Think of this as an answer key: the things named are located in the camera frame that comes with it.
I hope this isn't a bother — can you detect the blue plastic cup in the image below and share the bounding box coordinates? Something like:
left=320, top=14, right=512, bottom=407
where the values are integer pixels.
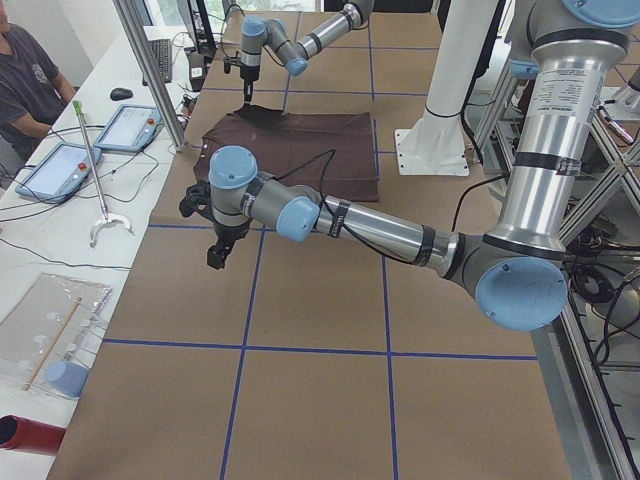
left=45, top=361, right=89, bottom=398

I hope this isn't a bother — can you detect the far teach pendant tablet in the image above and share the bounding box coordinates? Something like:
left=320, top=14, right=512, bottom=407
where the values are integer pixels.
left=94, top=104, right=161, bottom=153

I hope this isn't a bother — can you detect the red cylinder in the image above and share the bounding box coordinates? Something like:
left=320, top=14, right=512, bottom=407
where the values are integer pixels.
left=1, top=415, right=66, bottom=456

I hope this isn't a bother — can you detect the reacher grabber stick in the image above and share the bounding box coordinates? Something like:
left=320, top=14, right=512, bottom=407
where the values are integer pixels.
left=72, top=100, right=133, bottom=248

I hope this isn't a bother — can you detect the black box with label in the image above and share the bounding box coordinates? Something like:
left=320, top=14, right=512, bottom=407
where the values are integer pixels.
left=187, top=51, right=207, bottom=92

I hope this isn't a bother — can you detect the wooden stick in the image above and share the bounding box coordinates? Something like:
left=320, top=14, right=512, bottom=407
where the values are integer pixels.
left=22, top=297, right=82, bottom=391

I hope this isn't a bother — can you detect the black keyboard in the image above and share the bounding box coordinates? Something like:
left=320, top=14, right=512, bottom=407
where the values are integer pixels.
left=148, top=39, right=173, bottom=83

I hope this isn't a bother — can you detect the aluminium frame post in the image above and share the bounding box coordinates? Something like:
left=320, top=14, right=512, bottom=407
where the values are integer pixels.
left=113, top=0, right=187, bottom=152

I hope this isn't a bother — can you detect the black computer mouse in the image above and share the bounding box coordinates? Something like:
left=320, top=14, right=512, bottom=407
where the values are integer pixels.
left=109, top=87, right=133, bottom=101

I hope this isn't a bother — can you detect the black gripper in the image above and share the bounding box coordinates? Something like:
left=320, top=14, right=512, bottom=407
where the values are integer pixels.
left=206, top=221, right=250, bottom=269
left=240, top=65, right=260, bottom=105

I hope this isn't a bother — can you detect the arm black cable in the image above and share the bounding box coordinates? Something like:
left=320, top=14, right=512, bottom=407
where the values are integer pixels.
left=273, top=147, right=426, bottom=265

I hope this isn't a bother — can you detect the clear plastic bag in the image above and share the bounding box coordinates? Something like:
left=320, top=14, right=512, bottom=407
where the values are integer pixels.
left=1, top=274, right=112, bottom=399

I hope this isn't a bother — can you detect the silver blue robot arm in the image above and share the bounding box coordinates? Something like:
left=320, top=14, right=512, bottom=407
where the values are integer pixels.
left=207, top=1, right=639, bottom=331
left=235, top=1, right=374, bottom=104

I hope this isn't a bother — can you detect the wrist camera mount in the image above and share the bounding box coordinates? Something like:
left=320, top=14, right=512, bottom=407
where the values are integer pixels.
left=223, top=51, right=242, bottom=74
left=179, top=181, right=213, bottom=221

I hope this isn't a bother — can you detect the near teach pendant tablet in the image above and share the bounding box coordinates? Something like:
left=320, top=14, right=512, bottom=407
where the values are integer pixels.
left=15, top=142, right=91, bottom=204

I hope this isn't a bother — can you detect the teach pendant tablet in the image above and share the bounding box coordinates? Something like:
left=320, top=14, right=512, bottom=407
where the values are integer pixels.
left=15, top=142, right=91, bottom=204
left=94, top=104, right=161, bottom=153

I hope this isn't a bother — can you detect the brown t-shirt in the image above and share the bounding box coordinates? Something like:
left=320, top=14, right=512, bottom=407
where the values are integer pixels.
left=193, top=105, right=379, bottom=202

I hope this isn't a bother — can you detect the seated person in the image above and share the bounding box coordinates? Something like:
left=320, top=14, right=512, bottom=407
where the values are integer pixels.
left=1, top=10, right=76, bottom=161

